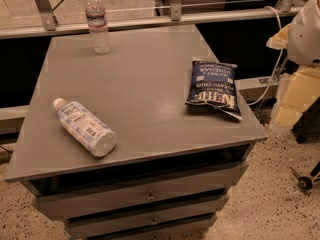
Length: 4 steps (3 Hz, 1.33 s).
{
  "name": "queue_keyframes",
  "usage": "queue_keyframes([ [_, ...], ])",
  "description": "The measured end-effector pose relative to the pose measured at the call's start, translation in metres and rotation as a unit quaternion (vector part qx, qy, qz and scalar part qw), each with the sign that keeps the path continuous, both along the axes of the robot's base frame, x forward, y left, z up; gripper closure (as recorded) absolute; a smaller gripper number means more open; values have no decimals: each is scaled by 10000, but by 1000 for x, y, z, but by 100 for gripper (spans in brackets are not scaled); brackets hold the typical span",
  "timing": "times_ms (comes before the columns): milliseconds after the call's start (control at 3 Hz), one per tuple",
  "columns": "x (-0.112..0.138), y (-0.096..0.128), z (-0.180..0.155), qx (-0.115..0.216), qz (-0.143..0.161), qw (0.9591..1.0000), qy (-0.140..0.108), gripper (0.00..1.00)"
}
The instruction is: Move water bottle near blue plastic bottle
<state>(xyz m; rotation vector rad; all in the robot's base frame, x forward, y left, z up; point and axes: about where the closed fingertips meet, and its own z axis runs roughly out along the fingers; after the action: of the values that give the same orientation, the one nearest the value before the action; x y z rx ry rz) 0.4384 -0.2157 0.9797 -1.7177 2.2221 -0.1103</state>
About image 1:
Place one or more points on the drawer knob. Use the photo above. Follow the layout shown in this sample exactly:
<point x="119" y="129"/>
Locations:
<point x="153" y="222"/>
<point x="150" y="196"/>

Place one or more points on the black caster wheel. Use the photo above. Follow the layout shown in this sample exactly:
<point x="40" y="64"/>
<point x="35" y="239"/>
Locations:
<point x="304" y="182"/>

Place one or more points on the grey drawer cabinet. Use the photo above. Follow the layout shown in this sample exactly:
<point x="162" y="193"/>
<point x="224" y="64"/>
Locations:
<point x="188" y="157"/>

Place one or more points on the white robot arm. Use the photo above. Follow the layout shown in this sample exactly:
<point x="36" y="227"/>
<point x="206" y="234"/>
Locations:
<point x="301" y="38"/>

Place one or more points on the clear water bottle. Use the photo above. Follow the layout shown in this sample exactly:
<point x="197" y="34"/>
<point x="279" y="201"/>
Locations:
<point x="97" y="24"/>

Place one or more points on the middle drawer knob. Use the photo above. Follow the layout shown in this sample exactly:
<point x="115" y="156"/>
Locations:
<point x="153" y="222"/>

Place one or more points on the blue potato chips bag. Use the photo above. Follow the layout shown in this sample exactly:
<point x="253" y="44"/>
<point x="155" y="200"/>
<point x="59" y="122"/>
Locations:
<point x="213" y="84"/>

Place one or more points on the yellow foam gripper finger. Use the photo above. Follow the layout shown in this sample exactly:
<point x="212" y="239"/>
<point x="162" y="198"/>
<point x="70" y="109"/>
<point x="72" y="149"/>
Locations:
<point x="279" y="40"/>

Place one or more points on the metal railing frame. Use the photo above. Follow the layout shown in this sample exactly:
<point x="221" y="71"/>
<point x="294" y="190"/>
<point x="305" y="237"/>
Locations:
<point x="31" y="18"/>

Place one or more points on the blue plastic bottle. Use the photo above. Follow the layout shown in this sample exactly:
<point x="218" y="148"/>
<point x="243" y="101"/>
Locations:
<point x="85" y="127"/>

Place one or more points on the top drawer knob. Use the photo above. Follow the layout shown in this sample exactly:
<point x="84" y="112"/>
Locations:
<point x="150" y="196"/>

